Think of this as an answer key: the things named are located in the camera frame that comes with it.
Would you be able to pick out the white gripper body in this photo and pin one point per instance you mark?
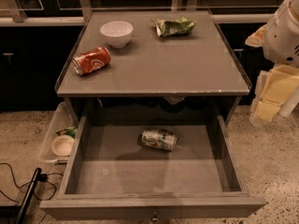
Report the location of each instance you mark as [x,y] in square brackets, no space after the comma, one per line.
[281,41]

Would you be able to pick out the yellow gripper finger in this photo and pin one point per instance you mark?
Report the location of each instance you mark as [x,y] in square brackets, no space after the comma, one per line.
[274,94]
[256,39]

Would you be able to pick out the green 7up can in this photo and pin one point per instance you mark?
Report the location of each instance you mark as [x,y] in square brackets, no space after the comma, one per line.
[159,139]

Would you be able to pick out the grey cabinet counter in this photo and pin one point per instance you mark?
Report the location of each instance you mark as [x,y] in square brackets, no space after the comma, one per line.
[198,64]

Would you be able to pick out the red crushed soda can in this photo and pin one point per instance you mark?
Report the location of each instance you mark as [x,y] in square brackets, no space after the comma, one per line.
[90,61]

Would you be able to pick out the metal drawer knob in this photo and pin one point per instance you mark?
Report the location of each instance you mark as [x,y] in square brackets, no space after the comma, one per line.
[154,217]

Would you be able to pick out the open grey top drawer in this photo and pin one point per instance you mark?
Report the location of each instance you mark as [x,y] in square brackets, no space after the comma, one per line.
[110,175]

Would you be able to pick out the green chip bag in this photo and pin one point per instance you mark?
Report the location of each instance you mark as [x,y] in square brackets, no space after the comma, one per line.
[180,26]

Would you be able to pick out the white ceramic bowl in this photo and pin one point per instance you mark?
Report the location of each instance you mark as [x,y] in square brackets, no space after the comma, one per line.
[117,33]

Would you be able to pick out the green bag in bin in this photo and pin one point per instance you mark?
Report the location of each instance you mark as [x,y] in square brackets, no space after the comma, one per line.
[70,131]

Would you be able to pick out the small white bowl in bin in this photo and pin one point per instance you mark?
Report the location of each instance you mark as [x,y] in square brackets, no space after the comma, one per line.
[62,145]

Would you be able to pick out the black bar on floor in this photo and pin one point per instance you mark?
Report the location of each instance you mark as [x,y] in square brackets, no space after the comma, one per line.
[28,196]

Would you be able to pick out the white railing frame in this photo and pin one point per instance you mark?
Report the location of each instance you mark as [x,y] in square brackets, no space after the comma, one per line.
[80,11]

